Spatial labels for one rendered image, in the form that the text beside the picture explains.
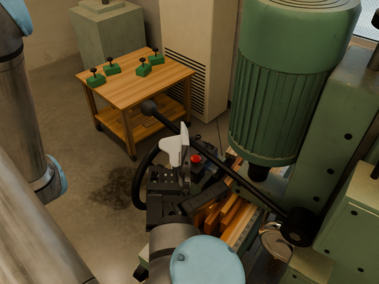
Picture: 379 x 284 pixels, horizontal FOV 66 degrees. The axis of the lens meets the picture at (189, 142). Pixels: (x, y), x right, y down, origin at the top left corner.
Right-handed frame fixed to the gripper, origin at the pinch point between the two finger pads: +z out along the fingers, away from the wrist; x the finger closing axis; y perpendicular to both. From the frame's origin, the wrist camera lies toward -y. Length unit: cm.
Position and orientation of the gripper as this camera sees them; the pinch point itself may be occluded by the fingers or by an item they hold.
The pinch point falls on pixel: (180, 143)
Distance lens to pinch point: 65.2
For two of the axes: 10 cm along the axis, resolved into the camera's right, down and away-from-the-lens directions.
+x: -1.8, 6.2, 7.7
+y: -9.8, -0.6, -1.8
